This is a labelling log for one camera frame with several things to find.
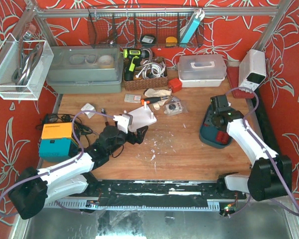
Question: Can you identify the black wire shelf basket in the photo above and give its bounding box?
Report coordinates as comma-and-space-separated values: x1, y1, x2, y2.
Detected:
87, 3, 204, 48

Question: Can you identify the yellow teal device box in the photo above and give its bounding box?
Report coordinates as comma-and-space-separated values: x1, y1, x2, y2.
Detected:
39, 122, 78, 163

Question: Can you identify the white plug adapter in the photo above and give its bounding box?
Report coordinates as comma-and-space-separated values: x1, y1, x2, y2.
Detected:
81, 103, 96, 119

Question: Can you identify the teal plastic tray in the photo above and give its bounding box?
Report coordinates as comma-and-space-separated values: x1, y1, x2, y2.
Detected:
199, 105, 232, 149

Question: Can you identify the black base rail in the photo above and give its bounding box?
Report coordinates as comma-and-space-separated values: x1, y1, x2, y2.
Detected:
68, 179, 247, 207

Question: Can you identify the clear acrylic wall bin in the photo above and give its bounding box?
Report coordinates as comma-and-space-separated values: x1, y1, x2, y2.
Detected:
0, 34, 54, 101

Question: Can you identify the grey lidded storage box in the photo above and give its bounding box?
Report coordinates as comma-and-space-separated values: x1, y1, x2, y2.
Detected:
46, 46, 124, 94

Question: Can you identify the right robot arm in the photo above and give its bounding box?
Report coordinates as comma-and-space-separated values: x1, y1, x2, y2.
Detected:
210, 95, 292, 201

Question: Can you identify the black tape measure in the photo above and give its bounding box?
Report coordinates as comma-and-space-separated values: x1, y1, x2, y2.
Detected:
140, 34, 156, 48

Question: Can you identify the red handled ratchet wrench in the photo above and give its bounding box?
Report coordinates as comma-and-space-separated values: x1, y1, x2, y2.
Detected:
101, 108, 109, 126

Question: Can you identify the red book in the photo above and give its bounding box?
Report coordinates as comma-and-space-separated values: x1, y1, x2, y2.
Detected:
227, 66, 254, 99

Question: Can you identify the green black cordless drill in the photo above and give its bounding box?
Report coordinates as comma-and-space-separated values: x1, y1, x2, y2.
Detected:
123, 48, 150, 82

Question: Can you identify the orange black screwdriver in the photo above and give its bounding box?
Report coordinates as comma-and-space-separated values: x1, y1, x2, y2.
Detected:
141, 96, 169, 105

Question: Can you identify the blue white power bank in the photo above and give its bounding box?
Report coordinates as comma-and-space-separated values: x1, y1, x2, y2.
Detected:
179, 8, 205, 47

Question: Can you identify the clear drill bit case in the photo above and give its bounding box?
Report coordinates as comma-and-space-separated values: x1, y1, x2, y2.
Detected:
124, 94, 142, 104

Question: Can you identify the orange cube adapter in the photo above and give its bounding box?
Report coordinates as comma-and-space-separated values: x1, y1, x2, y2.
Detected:
168, 78, 182, 93

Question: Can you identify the yellow tape measure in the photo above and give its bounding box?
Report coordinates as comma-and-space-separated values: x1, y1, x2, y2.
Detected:
165, 36, 178, 48

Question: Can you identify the white clear storage box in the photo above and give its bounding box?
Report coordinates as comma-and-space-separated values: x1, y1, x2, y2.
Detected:
177, 54, 227, 88

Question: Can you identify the woven wicker basket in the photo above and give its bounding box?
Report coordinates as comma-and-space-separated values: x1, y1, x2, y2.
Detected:
122, 69, 168, 91

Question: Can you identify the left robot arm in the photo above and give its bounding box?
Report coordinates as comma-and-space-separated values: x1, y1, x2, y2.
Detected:
8, 125, 148, 220

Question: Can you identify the white bench power supply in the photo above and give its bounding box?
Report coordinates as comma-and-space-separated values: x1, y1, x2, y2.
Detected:
238, 49, 266, 92

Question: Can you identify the white peg board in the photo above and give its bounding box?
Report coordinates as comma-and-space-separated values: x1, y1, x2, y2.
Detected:
127, 105, 157, 132

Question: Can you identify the beige work glove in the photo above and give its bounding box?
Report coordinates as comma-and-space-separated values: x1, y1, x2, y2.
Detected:
144, 89, 172, 110

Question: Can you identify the small white metal bracket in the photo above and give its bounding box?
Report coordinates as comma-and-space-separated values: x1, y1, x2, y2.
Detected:
169, 97, 180, 103

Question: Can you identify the white coiled cable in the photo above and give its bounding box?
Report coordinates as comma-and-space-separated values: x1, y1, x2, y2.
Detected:
136, 62, 166, 79

